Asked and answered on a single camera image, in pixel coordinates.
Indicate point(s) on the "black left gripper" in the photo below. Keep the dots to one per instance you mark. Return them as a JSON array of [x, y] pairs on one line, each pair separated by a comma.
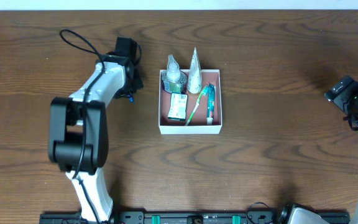
[[136, 83]]

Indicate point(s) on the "clear foam soap pump bottle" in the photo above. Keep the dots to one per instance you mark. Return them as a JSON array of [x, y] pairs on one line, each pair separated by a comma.
[[174, 80]]

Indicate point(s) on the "white lotion tube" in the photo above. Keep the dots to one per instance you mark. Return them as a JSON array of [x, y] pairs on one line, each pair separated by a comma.
[[194, 84]]

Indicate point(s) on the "small white green packet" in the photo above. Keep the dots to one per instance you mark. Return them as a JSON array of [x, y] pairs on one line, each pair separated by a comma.
[[178, 104]]

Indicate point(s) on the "green toothbrush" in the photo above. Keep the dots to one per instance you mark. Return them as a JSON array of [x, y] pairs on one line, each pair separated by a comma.
[[203, 92]]

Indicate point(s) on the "green toothpaste tube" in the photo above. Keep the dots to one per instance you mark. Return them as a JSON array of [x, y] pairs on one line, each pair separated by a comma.
[[211, 102]]

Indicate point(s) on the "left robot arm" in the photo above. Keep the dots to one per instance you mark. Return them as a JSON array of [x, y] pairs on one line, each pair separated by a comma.
[[78, 135]]

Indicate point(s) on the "white box with pink interior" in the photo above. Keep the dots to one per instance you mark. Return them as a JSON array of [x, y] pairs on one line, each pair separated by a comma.
[[198, 124]]

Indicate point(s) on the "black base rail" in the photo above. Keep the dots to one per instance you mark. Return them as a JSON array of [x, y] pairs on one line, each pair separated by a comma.
[[252, 216]]

